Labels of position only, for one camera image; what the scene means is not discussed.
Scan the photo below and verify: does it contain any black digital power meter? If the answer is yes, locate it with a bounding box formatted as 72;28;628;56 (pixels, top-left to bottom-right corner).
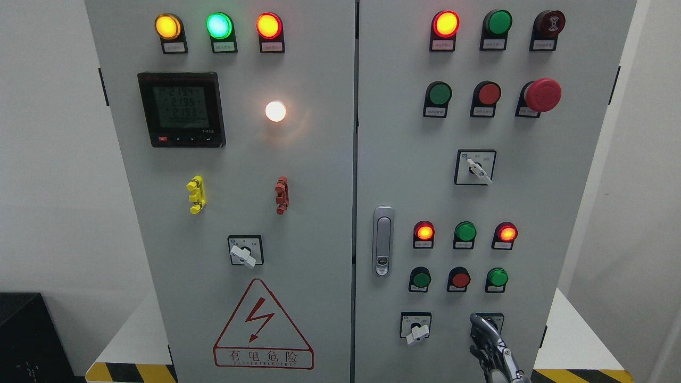
138;72;226;148

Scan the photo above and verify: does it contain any lower red push button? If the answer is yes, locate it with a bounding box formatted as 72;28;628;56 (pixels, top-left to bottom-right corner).
446;267;470;293

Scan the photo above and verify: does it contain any middle green lamp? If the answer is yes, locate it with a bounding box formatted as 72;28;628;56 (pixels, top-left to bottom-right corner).
452;221;477;250

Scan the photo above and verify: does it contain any yellow indicator lamp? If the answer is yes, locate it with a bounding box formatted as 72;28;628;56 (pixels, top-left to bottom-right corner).
155;13;189;54

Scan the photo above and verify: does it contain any red triangle warning sticker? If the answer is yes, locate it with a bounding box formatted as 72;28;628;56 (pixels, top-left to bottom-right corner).
213;278;314;369

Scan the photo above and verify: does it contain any lower right green button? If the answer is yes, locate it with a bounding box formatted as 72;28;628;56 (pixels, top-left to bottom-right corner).
485;267;509;294

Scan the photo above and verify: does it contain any grey left cabinet door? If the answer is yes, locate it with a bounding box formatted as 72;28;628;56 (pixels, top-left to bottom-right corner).
86;1;355;382

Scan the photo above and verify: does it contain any upper green push button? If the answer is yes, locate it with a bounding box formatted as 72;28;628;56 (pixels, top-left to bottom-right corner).
422;81;452;119

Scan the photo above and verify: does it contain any bottom right black selector switch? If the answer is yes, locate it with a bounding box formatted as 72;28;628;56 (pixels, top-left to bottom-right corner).
476;312;504;333

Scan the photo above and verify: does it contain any top green lamp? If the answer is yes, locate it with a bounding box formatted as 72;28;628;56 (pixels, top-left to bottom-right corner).
479;9;513;51

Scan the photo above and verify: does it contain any middle right red lamp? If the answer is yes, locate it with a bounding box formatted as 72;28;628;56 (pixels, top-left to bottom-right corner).
491;221;518;250

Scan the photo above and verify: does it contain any yellow terminal connector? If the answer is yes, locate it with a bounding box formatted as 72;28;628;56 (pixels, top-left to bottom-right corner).
186;175;206;215

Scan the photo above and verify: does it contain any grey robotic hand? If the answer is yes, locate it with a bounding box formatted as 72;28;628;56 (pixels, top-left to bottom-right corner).
469;313;531;382

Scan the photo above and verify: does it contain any left yellow black hazard tape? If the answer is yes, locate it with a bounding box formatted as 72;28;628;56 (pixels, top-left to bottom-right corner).
85;363;177;382

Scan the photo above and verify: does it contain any middle left red lamp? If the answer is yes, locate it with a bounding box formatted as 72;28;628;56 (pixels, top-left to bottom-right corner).
412;220;435;249

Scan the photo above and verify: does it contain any red push button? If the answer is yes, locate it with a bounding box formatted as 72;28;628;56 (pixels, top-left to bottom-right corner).
470;81;501;118
446;267;470;293

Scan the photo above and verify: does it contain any top red lit lamp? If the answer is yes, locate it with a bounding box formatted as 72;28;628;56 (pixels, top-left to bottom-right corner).
429;10;460;52

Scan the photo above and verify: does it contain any grey right cabinet door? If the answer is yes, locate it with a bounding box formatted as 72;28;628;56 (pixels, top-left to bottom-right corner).
354;1;636;382

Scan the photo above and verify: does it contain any right yellow black hazard tape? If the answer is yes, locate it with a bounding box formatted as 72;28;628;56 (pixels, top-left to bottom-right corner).
531;369;633;383

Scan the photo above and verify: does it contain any red emergency stop button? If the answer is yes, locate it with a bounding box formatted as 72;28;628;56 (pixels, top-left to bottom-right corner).
515;78;562;119

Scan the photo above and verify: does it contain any silver door handle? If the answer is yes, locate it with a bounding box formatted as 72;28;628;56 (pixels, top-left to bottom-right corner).
372;206;394;277

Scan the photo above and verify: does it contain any red terminal connector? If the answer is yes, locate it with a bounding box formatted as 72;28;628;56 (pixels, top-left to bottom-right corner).
275;176;289;215

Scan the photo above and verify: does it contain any upper red push button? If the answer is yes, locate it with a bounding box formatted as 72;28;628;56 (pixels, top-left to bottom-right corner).
470;81;501;118

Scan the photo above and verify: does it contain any white lit indicator lamp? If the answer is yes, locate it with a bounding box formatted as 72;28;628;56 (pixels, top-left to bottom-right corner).
265;100;287;123

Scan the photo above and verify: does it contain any red lit indicator lamp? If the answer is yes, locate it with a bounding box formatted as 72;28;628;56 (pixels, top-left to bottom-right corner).
255;12;285;53

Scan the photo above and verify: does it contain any black cabinet at left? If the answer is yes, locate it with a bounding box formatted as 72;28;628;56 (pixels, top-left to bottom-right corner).
1;293;74;382

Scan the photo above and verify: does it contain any dark red buzzer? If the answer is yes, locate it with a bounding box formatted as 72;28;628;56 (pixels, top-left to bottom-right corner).
529;10;565;52

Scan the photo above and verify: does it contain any upper right selector switch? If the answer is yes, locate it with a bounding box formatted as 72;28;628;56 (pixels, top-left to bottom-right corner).
453;149;497;185

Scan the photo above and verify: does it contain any left door selector switch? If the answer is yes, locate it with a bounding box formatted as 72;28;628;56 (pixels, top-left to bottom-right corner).
227;235;264;269

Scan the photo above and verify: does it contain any yellow black hazard tape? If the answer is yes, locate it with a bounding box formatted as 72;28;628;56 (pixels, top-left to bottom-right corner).
531;369;633;383
85;363;177;382

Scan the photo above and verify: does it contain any grey cabinet door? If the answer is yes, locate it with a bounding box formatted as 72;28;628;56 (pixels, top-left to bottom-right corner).
86;1;355;382
354;1;636;382

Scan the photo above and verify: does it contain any green lit indicator lamp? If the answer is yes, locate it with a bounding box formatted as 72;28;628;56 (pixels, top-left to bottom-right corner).
206;12;238;54

